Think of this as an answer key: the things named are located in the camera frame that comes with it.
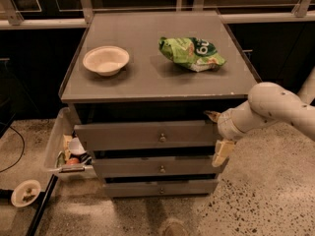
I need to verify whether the white cup in bin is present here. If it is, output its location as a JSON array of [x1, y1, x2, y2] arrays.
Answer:
[[68, 138, 86, 155]]

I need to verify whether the black cable on floor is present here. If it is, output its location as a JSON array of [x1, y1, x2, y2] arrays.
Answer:
[[0, 121, 26, 174]]

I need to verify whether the grey top drawer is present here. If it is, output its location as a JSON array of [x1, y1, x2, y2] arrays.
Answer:
[[74, 120, 221, 150]]

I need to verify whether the clear plastic storage bin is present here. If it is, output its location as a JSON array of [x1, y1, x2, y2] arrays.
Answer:
[[42, 107, 96, 181]]

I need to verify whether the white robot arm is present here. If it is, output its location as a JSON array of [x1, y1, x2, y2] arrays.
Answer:
[[205, 68, 315, 167]]

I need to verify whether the grey drawer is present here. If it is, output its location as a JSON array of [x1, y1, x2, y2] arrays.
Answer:
[[104, 179, 219, 198], [93, 155, 225, 178], [74, 120, 221, 150]]

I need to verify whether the grey middle drawer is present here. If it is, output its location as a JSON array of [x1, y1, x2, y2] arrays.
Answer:
[[93, 155, 225, 178]]

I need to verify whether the green chip bag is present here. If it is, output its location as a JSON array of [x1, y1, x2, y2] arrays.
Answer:
[[158, 37, 225, 72]]

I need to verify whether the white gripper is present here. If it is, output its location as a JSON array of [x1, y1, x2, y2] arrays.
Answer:
[[204, 108, 245, 167]]

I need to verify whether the grey drawer cabinet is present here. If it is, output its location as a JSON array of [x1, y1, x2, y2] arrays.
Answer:
[[59, 11, 260, 186]]

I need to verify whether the grey bottom drawer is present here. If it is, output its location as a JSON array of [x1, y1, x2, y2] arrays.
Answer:
[[104, 179, 219, 198]]

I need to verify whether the white bowl on floor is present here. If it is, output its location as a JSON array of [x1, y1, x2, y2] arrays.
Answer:
[[11, 180, 41, 207]]

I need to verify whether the metal railing frame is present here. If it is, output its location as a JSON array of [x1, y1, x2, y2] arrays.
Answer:
[[0, 0, 315, 30]]

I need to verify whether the black floor bar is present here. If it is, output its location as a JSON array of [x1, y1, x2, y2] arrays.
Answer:
[[26, 175, 58, 236]]

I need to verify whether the white paper bowl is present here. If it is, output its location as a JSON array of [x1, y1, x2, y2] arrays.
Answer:
[[83, 46, 130, 77]]

